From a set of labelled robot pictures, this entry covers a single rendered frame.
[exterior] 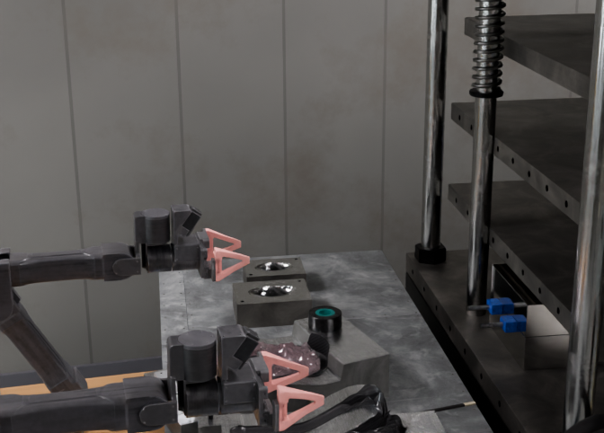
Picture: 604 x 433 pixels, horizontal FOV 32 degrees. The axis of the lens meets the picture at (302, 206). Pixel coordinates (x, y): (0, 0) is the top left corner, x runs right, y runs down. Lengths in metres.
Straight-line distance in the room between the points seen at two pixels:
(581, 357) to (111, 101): 2.29
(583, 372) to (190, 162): 2.21
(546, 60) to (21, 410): 1.46
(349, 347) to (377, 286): 0.64
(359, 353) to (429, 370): 0.24
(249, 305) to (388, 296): 0.44
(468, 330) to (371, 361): 0.51
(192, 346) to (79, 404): 0.18
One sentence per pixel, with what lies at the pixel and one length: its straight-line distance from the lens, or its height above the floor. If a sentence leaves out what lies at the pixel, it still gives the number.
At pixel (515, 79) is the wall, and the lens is 4.31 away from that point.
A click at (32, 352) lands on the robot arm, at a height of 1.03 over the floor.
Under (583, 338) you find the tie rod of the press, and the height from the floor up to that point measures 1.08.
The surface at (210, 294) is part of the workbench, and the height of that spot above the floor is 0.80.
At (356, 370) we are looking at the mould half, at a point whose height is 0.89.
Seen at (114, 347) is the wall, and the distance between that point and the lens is 4.25.
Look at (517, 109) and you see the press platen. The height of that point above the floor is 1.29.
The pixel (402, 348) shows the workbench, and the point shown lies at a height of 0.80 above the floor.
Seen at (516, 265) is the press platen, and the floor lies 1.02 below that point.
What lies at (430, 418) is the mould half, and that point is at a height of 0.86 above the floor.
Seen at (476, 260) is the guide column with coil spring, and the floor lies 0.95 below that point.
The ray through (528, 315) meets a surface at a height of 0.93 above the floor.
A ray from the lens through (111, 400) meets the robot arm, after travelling 1.56.
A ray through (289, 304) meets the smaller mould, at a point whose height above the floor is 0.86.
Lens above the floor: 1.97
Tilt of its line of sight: 18 degrees down
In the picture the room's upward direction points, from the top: straight up
